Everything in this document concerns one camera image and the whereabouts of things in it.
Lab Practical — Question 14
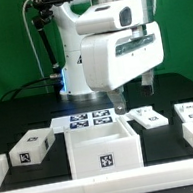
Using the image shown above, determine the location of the white cable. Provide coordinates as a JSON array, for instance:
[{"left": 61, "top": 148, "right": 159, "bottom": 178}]
[{"left": 20, "top": 0, "right": 51, "bottom": 95}]

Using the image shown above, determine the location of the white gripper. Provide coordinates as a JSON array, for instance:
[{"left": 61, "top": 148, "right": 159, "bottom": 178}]
[{"left": 80, "top": 21, "right": 164, "bottom": 115}]

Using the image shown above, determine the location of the black cable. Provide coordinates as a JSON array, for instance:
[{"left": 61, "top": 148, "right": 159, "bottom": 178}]
[{"left": 0, "top": 74, "right": 64, "bottom": 104}]

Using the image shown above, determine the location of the white cabinet body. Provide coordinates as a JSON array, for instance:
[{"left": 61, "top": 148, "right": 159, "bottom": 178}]
[{"left": 64, "top": 117, "right": 144, "bottom": 180}]

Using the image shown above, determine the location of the white cabinet top block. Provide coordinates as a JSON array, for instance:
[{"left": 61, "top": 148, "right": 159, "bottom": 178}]
[{"left": 9, "top": 127, "right": 56, "bottom": 166}]

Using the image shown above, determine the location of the white marker base plate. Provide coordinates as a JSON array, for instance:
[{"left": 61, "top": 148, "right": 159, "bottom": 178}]
[{"left": 50, "top": 108, "right": 118, "bottom": 134}]

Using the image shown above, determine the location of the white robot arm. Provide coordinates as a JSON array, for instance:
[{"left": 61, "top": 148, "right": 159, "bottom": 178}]
[{"left": 31, "top": 0, "right": 164, "bottom": 115}]

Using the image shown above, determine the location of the white cabinet door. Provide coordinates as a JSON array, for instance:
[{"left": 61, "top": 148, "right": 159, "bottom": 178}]
[
  {"left": 128, "top": 105, "right": 168, "bottom": 130},
  {"left": 174, "top": 102, "right": 193, "bottom": 123}
]

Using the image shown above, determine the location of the white workspace border frame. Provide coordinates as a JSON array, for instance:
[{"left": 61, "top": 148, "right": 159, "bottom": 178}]
[{"left": 2, "top": 122, "right": 193, "bottom": 193}]

